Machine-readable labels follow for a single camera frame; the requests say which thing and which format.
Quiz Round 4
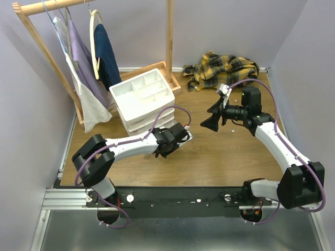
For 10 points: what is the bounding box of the wooden clothes rack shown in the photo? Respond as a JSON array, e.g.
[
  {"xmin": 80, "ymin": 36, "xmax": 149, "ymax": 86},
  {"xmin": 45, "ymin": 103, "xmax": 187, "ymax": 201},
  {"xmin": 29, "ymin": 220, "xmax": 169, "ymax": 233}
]
[{"xmin": 12, "ymin": 0, "xmax": 182, "ymax": 124}]

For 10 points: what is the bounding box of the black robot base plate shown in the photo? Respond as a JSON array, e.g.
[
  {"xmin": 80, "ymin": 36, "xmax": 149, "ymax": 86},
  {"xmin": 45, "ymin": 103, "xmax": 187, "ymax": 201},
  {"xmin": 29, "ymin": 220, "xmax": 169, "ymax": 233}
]
[{"xmin": 86, "ymin": 186, "xmax": 275, "ymax": 219}]

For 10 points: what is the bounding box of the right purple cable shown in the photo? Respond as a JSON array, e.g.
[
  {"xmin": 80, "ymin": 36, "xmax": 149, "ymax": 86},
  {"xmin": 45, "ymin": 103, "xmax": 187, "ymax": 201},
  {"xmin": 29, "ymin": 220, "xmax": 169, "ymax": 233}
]
[{"xmin": 229, "ymin": 78, "xmax": 327, "ymax": 212}]

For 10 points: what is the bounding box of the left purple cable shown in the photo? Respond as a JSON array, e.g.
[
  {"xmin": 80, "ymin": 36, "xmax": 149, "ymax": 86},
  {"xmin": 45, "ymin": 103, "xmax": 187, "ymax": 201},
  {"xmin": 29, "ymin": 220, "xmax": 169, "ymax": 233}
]
[{"xmin": 74, "ymin": 106, "xmax": 192, "ymax": 187}]

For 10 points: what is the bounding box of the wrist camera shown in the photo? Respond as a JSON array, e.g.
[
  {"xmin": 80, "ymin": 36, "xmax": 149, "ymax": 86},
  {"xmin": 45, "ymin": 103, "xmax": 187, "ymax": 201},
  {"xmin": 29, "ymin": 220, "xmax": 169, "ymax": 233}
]
[
  {"xmin": 216, "ymin": 84, "xmax": 231, "ymax": 106},
  {"xmin": 178, "ymin": 125, "xmax": 193, "ymax": 147}
]

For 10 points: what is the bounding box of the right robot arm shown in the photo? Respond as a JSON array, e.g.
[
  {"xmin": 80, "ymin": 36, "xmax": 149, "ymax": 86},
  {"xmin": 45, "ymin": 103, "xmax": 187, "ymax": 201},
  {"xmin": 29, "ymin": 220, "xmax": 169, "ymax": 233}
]
[{"xmin": 200, "ymin": 84, "xmax": 325, "ymax": 209}]

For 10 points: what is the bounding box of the navy blue hanging garment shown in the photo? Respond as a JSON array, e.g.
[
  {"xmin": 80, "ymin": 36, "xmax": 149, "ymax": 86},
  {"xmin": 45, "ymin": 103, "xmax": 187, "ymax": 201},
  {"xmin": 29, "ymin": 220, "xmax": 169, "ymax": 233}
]
[{"xmin": 94, "ymin": 24, "xmax": 122, "ymax": 91}]

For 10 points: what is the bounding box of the cream wooden hanger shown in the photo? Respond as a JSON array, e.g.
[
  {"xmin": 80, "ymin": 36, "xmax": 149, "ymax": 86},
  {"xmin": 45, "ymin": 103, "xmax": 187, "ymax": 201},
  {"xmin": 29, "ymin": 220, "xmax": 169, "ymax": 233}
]
[{"xmin": 90, "ymin": 9, "xmax": 102, "ymax": 80}]

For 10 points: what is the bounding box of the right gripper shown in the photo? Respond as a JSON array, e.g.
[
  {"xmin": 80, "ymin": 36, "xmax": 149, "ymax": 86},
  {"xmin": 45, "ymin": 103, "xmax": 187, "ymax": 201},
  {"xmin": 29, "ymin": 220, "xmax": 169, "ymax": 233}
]
[{"xmin": 200, "ymin": 96, "xmax": 248, "ymax": 131}]

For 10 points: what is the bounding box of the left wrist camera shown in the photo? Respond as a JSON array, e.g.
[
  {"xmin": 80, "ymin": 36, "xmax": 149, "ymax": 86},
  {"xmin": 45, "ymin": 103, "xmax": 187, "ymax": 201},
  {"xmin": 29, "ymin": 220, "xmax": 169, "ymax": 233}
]
[{"xmin": 178, "ymin": 125, "xmax": 193, "ymax": 147}]

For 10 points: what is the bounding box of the purple cable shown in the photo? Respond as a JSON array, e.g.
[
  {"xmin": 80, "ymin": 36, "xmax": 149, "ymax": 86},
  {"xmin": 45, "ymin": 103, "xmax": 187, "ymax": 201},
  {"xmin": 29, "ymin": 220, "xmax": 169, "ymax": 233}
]
[
  {"xmin": 74, "ymin": 106, "xmax": 192, "ymax": 187},
  {"xmin": 229, "ymin": 78, "xmax": 327, "ymax": 212}
]

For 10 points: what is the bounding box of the yellow plaid shirt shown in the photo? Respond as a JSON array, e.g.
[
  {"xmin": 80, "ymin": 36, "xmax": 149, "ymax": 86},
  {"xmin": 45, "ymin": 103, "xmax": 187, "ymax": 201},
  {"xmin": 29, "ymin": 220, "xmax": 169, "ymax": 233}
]
[{"xmin": 183, "ymin": 51, "xmax": 260, "ymax": 92}]

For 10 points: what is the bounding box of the lavender hanging garment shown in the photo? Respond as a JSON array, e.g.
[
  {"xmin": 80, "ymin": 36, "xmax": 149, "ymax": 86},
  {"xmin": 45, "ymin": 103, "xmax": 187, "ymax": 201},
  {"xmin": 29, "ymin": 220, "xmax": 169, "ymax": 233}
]
[{"xmin": 68, "ymin": 20, "xmax": 110, "ymax": 109}]

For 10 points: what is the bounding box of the white hanging garment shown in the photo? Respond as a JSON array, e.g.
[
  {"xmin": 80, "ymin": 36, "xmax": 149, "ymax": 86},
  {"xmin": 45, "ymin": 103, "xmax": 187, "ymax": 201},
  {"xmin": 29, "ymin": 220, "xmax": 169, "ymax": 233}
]
[{"xmin": 52, "ymin": 17, "xmax": 114, "ymax": 133}]

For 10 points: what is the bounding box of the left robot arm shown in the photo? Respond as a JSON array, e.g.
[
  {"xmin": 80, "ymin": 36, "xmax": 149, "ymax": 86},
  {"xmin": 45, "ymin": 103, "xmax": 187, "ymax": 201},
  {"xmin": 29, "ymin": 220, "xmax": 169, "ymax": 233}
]
[{"xmin": 72, "ymin": 123, "xmax": 193, "ymax": 207}]

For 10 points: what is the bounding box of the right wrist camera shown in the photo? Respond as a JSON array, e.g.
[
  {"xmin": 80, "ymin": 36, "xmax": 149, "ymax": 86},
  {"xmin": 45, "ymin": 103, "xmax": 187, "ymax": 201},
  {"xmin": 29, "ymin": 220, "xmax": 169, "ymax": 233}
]
[{"xmin": 216, "ymin": 84, "xmax": 231, "ymax": 106}]

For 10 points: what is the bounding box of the white drawer organizer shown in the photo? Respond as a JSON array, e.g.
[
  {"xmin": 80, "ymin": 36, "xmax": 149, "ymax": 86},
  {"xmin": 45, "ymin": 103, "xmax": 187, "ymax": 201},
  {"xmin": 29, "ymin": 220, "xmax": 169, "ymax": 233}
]
[{"xmin": 109, "ymin": 70, "xmax": 175, "ymax": 136}]

